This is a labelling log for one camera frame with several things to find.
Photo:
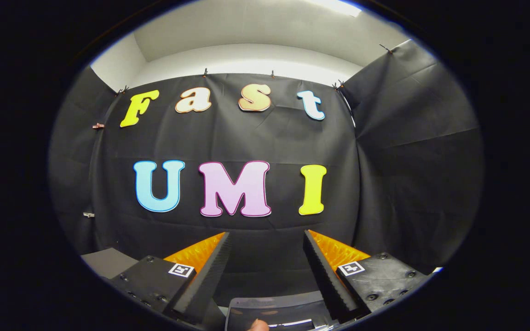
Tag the white panel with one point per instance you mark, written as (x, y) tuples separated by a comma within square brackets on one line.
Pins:
[(437, 270)]

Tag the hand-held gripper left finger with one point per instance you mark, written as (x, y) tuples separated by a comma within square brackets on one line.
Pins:
[(207, 278)]

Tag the dark translucent washing machine lid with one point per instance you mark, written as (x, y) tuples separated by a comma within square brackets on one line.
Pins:
[(288, 305)]

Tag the copper clip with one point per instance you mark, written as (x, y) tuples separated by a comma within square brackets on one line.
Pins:
[(98, 125)]

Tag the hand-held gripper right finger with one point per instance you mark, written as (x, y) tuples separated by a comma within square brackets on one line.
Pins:
[(327, 278)]

